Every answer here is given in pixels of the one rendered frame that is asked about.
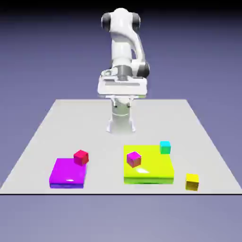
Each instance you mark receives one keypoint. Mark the small cyan cube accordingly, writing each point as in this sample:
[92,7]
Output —
[165,147]

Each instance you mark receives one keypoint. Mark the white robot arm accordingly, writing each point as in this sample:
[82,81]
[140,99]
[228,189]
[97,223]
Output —
[122,37]

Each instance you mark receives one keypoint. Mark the small red cube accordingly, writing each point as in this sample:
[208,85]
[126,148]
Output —
[81,158]

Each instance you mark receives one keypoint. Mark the small yellow cube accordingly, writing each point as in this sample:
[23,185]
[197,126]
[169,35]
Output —
[192,182]

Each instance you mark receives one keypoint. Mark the small magenta cube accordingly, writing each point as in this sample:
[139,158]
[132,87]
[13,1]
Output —
[133,159]

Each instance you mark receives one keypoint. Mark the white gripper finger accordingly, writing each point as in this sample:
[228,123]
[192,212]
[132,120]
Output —
[132,123]
[110,124]

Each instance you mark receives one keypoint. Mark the large yellow box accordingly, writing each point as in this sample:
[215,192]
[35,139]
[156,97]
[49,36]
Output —
[157,166]

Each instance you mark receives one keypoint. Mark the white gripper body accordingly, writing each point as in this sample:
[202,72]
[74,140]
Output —
[122,88]

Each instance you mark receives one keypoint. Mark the large purple box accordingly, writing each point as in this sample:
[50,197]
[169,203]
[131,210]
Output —
[66,173]

